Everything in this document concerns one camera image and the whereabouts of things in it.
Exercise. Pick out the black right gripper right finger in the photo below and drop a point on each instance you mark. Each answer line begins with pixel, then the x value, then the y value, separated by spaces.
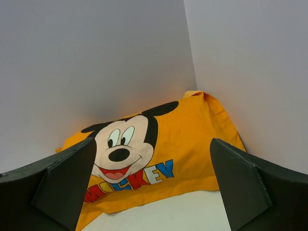
pixel 259 195

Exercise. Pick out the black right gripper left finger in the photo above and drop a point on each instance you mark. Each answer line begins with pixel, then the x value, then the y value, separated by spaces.
pixel 47 195

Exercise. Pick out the yellow Mickey Mouse pillowcase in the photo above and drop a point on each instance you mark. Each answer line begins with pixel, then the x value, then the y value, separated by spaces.
pixel 154 154

